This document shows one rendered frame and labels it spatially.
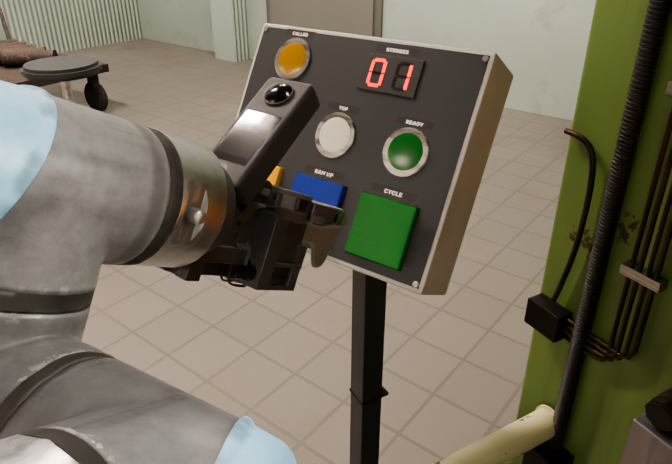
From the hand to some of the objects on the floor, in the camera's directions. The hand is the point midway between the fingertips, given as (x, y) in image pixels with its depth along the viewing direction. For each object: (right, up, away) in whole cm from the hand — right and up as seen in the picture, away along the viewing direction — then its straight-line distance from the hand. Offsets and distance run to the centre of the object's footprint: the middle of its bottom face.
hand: (336, 212), depth 58 cm
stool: (-138, +12, +259) cm, 294 cm away
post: (+5, -85, +69) cm, 110 cm away
